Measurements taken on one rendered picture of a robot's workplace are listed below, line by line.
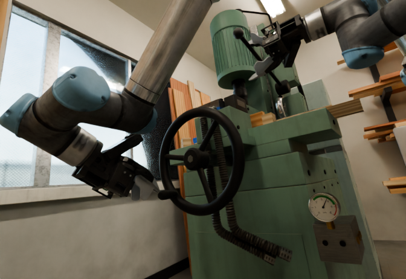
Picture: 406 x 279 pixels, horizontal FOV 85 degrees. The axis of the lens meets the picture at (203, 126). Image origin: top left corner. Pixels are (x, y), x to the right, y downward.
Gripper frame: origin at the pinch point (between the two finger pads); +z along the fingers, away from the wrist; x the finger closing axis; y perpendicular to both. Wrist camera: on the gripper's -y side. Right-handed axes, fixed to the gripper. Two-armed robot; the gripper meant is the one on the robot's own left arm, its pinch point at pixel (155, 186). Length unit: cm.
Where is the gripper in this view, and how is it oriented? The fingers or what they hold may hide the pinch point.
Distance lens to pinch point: 62.8
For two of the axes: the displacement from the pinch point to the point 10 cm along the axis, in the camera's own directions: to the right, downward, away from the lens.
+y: -2.1, 7.5, -6.2
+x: 7.8, -2.6, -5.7
